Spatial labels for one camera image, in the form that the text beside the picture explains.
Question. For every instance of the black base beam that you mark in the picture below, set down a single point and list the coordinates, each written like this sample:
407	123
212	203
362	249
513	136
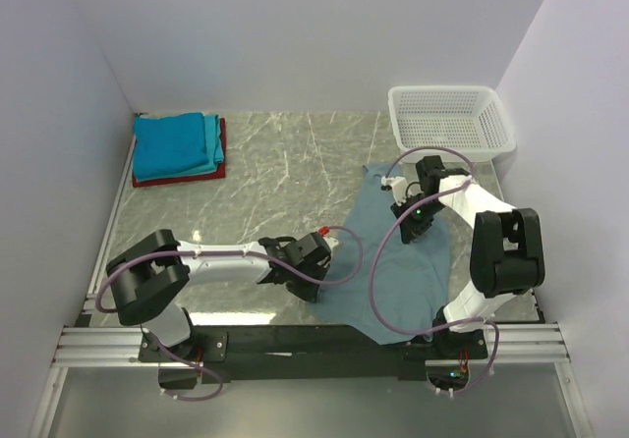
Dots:
269	352

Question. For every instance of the folded teal t-shirt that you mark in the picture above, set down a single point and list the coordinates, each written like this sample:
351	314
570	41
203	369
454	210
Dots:
213	144

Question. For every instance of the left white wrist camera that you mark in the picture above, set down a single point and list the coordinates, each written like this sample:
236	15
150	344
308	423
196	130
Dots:
331	241

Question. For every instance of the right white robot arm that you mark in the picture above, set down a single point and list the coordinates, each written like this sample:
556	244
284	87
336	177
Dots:
506	257

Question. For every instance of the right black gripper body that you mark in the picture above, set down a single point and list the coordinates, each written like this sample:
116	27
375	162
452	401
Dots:
420	219

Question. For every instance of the folded blue t-shirt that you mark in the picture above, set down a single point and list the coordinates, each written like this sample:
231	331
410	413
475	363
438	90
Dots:
168	145

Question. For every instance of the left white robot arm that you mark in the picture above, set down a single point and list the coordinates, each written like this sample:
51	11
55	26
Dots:
145	279

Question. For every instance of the folded dark red t-shirt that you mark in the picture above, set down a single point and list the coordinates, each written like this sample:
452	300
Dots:
187	176

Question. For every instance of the white plastic basket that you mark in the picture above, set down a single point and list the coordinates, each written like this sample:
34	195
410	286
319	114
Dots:
469	119

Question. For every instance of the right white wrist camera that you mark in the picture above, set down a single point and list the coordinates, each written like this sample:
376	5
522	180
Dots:
396	185

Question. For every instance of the grey-blue t-shirt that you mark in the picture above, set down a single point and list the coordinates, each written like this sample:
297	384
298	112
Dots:
411	281

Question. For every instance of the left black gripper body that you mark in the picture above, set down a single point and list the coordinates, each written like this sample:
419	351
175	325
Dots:
316	272

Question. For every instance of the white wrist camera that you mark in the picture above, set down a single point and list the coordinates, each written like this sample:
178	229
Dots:
396	185
331	241

